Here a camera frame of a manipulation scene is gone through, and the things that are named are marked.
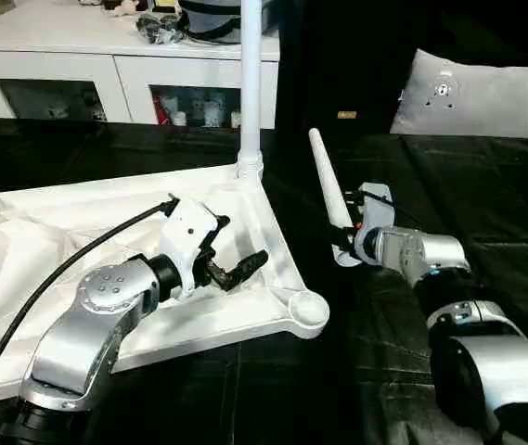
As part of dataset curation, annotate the white plastic table top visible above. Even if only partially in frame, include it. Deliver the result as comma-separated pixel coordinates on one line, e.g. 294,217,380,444
0,162,332,407

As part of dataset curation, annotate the black work mat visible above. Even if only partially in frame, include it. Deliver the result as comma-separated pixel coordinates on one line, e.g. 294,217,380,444
0,116,528,445

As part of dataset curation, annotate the grey pillow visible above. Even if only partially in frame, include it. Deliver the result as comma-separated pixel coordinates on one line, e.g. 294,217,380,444
390,47,528,140

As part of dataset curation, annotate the grey black bag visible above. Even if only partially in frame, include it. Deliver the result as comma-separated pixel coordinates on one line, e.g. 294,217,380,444
136,0,279,46

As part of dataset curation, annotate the white cabinet with glass doors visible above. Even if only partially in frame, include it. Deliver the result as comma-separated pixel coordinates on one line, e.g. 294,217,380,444
0,0,283,131

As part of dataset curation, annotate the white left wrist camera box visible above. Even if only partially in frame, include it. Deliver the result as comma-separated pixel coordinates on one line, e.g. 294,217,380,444
156,196,225,303

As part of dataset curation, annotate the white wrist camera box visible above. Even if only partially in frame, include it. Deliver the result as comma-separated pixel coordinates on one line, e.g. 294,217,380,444
351,182,397,233
156,196,225,303

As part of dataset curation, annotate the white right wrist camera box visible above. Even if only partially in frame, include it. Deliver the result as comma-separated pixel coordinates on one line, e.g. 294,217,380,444
351,182,397,233

